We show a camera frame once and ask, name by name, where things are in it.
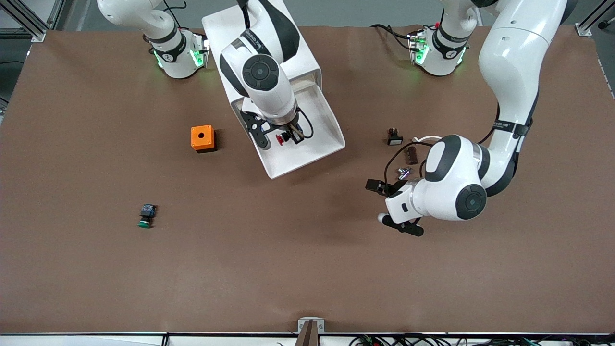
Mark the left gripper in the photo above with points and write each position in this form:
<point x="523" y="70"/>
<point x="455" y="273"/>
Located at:
<point x="390" y="188"/>

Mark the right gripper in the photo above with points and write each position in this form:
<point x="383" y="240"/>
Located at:
<point x="287" y="129"/>

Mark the red mushroom push button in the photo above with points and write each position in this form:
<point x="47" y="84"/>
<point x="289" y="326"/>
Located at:
<point x="280" y="139"/>

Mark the white plastic drawer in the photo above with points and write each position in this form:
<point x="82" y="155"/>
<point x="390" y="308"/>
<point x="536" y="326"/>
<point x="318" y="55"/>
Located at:
<point x="317" y="134"/>

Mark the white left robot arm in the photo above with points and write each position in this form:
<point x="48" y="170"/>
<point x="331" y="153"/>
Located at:
<point x="514" y="57"/>

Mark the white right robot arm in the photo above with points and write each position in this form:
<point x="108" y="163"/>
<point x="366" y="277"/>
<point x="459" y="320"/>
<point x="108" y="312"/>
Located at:
<point x="259" y="72"/>

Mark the green mushroom push button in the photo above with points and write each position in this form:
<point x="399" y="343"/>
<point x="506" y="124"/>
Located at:
<point x="146" y="215"/>

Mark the small silver metal part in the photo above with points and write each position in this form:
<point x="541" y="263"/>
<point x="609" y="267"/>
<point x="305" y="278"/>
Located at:
<point x="403" y="172"/>

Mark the small brown component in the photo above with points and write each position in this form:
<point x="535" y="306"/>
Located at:
<point x="411" y="155"/>

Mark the brown table cover sheet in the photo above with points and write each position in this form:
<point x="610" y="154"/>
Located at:
<point x="307" y="250"/>

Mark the small black switch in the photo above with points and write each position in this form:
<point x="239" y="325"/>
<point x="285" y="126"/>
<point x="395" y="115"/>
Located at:
<point x="394" y="138"/>

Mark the orange button enclosure box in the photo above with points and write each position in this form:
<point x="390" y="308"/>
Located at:
<point x="202" y="137"/>

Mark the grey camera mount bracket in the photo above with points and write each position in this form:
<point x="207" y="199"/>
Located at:
<point x="302" y="324"/>

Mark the aluminium frame profile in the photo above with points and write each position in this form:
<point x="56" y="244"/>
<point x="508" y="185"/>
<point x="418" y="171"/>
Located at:
<point x="29" y="21"/>
<point x="588" y="24"/>

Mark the white table edge rail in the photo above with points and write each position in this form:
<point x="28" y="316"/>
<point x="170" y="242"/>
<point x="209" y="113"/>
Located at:
<point x="96" y="340"/>

